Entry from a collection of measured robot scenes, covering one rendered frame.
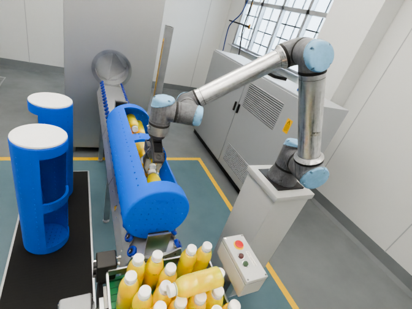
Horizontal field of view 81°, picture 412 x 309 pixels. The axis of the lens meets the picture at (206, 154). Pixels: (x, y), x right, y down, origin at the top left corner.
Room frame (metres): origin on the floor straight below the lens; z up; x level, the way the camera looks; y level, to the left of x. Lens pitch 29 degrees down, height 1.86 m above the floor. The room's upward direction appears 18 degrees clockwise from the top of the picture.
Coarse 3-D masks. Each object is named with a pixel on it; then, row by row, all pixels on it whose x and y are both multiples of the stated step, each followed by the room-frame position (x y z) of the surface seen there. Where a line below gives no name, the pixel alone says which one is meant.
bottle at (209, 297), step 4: (208, 292) 0.52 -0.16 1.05; (208, 296) 0.51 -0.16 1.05; (212, 296) 0.50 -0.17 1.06; (208, 300) 0.50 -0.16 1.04; (212, 300) 0.50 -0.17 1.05; (216, 300) 0.50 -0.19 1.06; (220, 300) 0.50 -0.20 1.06; (208, 304) 0.49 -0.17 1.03; (212, 304) 0.49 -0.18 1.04; (216, 304) 0.49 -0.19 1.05; (220, 304) 0.50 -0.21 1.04; (208, 308) 0.49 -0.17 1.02
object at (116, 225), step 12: (108, 96) 2.20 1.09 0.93; (120, 96) 2.30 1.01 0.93; (108, 156) 1.33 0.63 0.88; (108, 168) 1.23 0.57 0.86; (108, 180) 1.14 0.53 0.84; (120, 228) 0.79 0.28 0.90; (120, 240) 0.74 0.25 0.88; (144, 240) 0.74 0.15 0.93; (120, 252) 0.69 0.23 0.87; (168, 252) 0.72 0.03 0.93; (180, 252) 0.73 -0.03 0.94; (120, 264) 0.64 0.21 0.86
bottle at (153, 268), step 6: (150, 258) 0.57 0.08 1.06; (162, 258) 0.59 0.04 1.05; (150, 264) 0.56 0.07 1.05; (156, 264) 0.56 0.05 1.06; (162, 264) 0.57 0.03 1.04; (150, 270) 0.55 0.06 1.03; (156, 270) 0.55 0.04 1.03; (144, 276) 0.56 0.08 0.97; (150, 276) 0.55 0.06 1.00; (156, 276) 0.55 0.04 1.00; (144, 282) 0.55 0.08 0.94; (150, 282) 0.55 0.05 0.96; (156, 282) 0.56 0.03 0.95
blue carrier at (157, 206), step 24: (120, 120) 1.27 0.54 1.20; (144, 120) 1.53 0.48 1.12; (120, 144) 1.06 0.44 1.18; (120, 168) 0.90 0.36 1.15; (168, 168) 1.10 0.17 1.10; (120, 192) 0.79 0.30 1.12; (144, 192) 0.73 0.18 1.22; (168, 192) 0.76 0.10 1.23; (144, 216) 0.71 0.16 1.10; (168, 216) 0.77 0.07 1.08
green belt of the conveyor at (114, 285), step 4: (176, 264) 0.70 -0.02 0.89; (120, 276) 0.57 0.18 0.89; (124, 276) 0.58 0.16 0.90; (112, 280) 0.54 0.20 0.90; (116, 280) 0.55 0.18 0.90; (120, 280) 0.55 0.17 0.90; (112, 284) 0.53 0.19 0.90; (116, 284) 0.53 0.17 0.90; (112, 288) 0.52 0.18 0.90; (116, 288) 0.52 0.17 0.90; (112, 292) 0.50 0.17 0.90; (116, 292) 0.51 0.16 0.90; (152, 292) 0.55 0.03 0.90; (112, 296) 0.49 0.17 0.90; (116, 296) 0.49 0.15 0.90; (112, 300) 0.47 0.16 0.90; (112, 304) 0.46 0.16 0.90; (112, 308) 0.45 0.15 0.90
